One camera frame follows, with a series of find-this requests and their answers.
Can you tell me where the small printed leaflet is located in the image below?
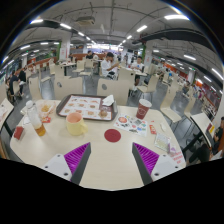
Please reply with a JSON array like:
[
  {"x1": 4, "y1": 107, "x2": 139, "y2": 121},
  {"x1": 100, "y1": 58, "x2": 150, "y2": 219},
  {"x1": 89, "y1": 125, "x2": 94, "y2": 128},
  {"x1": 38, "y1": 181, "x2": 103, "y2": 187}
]
[{"x1": 154, "y1": 133, "x2": 170, "y2": 152}]

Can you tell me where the red white flyer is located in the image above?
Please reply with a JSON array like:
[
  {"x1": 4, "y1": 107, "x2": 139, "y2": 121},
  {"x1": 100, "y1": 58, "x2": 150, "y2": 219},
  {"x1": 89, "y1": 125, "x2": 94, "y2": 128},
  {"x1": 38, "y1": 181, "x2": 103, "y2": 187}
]
[{"x1": 169, "y1": 146, "x2": 185, "y2": 165}]

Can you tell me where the dark brown food tray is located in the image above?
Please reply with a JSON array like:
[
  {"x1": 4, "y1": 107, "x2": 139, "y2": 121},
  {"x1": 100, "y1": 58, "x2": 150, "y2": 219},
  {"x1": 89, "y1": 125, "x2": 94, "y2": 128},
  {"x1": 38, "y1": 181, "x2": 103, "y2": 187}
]
[{"x1": 56, "y1": 94, "x2": 117, "y2": 121}]

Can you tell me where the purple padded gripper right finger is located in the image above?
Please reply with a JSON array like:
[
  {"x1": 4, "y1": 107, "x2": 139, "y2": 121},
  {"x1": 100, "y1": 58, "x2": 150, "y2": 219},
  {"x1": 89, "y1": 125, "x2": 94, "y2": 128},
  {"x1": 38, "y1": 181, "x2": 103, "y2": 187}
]
[{"x1": 131, "y1": 142, "x2": 183, "y2": 186}]

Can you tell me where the seated person in white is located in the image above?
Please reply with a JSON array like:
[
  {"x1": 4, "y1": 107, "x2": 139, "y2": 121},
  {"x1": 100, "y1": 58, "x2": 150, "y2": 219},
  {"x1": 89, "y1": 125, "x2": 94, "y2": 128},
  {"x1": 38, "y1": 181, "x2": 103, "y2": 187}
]
[{"x1": 131, "y1": 56, "x2": 144, "y2": 86}]

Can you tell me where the beige chair far right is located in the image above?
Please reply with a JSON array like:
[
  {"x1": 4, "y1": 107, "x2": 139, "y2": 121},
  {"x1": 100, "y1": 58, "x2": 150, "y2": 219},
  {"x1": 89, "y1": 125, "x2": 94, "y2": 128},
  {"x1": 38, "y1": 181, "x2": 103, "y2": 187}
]
[{"x1": 159, "y1": 87, "x2": 184, "y2": 124}]

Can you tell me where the person in black left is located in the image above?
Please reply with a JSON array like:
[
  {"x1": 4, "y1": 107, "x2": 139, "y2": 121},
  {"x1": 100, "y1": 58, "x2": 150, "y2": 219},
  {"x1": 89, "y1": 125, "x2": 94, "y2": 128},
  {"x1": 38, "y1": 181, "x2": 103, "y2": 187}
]
[{"x1": 9, "y1": 71, "x2": 24, "y2": 96}]

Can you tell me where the man in white shirt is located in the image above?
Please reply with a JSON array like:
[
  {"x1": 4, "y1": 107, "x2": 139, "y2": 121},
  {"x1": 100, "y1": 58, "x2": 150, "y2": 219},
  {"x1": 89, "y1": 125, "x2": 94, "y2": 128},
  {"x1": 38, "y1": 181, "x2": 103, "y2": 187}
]
[{"x1": 101, "y1": 52, "x2": 118, "y2": 79}]

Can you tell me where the yellow ceramic mug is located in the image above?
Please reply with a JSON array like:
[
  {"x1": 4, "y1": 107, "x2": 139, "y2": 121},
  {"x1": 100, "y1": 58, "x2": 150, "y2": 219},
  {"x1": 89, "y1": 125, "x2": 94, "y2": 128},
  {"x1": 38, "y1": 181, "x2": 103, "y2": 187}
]
[{"x1": 66, "y1": 112, "x2": 88, "y2": 136}]

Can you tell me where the beige chair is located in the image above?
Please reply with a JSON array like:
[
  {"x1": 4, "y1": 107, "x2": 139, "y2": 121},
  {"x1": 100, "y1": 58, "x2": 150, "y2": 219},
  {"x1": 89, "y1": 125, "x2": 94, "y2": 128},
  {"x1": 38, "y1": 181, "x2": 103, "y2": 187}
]
[
  {"x1": 54, "y1": 77, "x2": 83, "y2": 100},
  {"x1": 159, "y1": 87, "x2": 184, "y2": 124},
  {"x1": 97, "y1": 79, "x2": 129, "y2": 106}
]

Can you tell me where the red paper cup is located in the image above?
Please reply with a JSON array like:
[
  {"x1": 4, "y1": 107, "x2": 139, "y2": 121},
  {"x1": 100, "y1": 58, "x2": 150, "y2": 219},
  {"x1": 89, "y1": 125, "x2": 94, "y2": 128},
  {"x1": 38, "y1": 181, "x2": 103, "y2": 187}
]
[{"x1": 136, "y1": 99, "x2": 152, "y2": 119}]

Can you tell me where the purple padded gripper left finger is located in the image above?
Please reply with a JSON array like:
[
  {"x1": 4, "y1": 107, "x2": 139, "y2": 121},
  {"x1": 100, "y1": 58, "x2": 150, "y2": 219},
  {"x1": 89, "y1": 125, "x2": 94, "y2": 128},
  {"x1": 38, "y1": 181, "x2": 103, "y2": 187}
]
[{"x1": 42, "y1": 142, "x2": 92, "y2": 186}]

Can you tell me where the clear plastic food bag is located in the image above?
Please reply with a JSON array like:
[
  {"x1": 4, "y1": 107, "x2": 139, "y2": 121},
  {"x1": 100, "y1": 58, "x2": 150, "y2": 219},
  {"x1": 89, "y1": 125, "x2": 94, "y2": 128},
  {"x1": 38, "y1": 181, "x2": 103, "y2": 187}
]
[{"x1": 36, "y1": 101, "x2": 56, "y2": 119}]

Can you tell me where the beige chair left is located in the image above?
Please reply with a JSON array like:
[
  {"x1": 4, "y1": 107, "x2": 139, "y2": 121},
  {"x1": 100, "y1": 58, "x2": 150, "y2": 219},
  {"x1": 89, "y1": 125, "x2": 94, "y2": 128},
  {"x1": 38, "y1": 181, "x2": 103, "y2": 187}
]
[{"x1": 54, "y1": 77, "x2": 83, "y2": 100}]

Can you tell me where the red round coaster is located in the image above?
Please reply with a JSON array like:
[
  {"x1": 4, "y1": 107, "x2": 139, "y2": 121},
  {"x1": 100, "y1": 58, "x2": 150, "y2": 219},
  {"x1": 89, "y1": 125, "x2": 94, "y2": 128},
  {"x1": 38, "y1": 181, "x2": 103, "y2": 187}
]
[{"x1": 104, "y1": 129, "x2": 121, "y2": 143}]

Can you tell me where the small red ketchup sachet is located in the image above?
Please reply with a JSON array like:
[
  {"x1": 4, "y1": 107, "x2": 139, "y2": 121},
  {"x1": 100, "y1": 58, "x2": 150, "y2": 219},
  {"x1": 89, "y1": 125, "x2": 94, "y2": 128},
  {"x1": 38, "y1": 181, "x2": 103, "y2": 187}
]
[{"x1": 149, "y1": 125, "x2": 157, "y2": 134}]

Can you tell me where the small red packet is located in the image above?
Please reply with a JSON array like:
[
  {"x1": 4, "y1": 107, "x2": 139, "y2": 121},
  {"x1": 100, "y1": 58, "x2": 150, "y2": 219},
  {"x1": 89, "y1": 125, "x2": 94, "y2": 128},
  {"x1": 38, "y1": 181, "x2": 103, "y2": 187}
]
[{"x1": 13, "y1": 126, "x2": 24, "y2": 140}]

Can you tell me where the plastic bottle with amber drink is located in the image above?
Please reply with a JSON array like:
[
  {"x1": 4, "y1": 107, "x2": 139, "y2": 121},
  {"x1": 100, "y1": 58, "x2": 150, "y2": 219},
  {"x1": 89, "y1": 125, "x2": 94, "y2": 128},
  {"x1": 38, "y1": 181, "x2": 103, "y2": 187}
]
[{"x1": 26, "y1": 100, "x2": 46, "y2": 136}]

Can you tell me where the crumpled white napkin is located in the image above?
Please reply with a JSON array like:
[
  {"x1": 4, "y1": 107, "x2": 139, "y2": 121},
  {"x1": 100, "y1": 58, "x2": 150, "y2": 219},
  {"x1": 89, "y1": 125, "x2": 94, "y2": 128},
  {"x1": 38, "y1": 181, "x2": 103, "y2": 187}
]
[{"x1": 102, "y1": 95, "x2": 114, "y2": 106}]

